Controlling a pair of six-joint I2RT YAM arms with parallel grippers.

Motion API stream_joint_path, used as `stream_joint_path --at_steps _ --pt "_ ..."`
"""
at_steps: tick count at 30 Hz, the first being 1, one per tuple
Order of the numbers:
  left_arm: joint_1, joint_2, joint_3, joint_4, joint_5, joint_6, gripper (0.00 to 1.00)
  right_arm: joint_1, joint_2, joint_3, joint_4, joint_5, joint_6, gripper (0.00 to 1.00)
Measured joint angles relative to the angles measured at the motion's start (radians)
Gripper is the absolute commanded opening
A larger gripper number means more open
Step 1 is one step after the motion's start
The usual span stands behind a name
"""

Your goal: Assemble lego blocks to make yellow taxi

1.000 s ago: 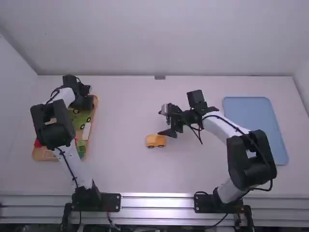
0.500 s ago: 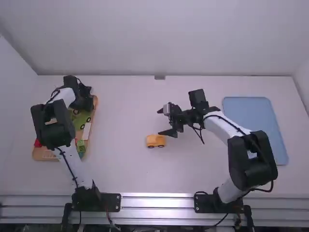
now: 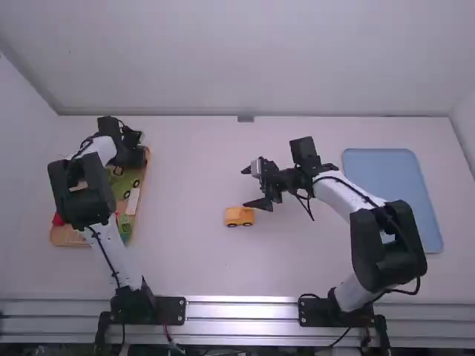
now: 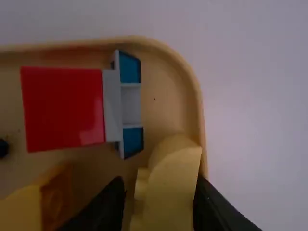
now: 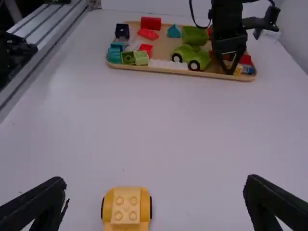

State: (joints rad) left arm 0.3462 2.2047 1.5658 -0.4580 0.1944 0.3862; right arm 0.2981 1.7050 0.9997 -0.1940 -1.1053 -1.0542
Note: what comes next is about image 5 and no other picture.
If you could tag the dark blue toy brick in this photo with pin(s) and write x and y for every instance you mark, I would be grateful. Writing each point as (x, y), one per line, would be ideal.
(119, 33)

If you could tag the green toy car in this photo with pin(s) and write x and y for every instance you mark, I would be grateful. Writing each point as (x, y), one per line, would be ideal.
(187, 51)

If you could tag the grey toy brick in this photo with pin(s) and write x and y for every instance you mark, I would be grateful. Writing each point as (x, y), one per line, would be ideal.
(249, 70)

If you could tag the long white toy brick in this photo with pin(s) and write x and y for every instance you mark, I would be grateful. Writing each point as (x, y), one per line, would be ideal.
(168, 64)

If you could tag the pale yellow toy brick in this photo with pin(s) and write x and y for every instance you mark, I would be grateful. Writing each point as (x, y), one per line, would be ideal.
(238, 70)

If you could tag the yellow toy car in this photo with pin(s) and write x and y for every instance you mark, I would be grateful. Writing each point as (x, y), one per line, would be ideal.
(126, 207)

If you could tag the tan tray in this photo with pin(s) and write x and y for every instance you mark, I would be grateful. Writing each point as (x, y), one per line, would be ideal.
(163, 45)

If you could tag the silver rails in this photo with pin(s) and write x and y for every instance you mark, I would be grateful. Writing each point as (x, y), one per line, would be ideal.
(36, 31)

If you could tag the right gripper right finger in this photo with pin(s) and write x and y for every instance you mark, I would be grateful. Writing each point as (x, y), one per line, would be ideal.
(264, 197)

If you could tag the large red toy brick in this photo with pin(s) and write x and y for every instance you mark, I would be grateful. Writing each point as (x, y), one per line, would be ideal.
(150, 23)

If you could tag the green toy trailer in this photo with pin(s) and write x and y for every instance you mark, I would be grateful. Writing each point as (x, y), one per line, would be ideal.
(193, 36)

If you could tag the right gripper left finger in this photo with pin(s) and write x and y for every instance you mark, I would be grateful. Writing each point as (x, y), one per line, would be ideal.
(36, 199)

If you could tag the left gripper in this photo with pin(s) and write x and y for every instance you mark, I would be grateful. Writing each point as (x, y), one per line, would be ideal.
(228, 31)

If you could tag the teal toy brick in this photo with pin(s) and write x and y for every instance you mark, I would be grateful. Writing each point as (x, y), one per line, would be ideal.
(114, 56)
(174, 32)
(118, 45)

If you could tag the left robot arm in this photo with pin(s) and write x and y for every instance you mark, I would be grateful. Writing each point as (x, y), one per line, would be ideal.
(227, 3)

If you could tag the green toy brick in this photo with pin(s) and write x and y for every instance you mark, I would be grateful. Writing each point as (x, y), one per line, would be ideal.
(140, 57)

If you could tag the coral toy brick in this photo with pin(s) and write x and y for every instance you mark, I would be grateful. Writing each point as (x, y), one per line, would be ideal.
(148, 33)

